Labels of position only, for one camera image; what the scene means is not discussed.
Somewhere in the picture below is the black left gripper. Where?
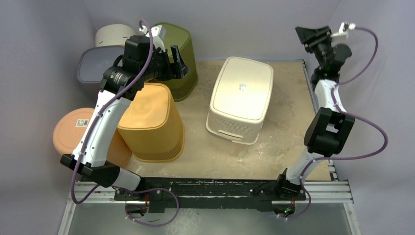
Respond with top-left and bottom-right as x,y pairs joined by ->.
141,45 -> 189,82

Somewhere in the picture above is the green slatted waste bin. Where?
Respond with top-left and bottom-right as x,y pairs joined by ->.
151,22 -> 198,102

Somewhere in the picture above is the yellow slatted waste bin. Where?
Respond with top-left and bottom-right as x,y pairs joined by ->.
117,83 -> 185,163

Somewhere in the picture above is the white perforated plastic basket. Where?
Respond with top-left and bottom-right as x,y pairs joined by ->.
206,56 -> 274,145

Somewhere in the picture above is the grey slatted waste bin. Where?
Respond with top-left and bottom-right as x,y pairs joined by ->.
77,46 -> 124,101

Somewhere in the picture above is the orange plastic bucket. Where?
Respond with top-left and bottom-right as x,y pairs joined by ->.
52,108 -> 132,168

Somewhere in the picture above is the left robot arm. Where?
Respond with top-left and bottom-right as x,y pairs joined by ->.
60,36 -> 189,200

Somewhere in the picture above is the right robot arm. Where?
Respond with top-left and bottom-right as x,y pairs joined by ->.
275,22 -> 355,199

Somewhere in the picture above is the cream drawer cabinet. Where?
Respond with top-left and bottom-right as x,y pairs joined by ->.
95,24 -> 137,47

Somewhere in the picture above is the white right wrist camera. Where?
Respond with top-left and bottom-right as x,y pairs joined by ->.
331,22 -> 356,42

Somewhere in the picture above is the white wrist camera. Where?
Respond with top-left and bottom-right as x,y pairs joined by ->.
331,22 -> 356,42
139,24 -> 166,52

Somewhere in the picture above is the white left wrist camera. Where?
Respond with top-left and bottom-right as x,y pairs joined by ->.
139,24 -> 166,52

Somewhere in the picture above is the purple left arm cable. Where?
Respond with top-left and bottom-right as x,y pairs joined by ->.
70,20 -> 180,228

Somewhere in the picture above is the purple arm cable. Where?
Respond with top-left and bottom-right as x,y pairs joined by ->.
277,25 -> 389,221
70,20 -> 180,228

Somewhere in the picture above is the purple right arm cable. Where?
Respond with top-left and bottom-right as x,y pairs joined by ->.
277,25 -> 389,221

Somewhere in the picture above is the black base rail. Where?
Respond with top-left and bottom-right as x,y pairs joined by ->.
113,176 -> 307,214

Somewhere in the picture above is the aluminium frame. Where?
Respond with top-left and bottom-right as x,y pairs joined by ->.
59,60 -> 359,235

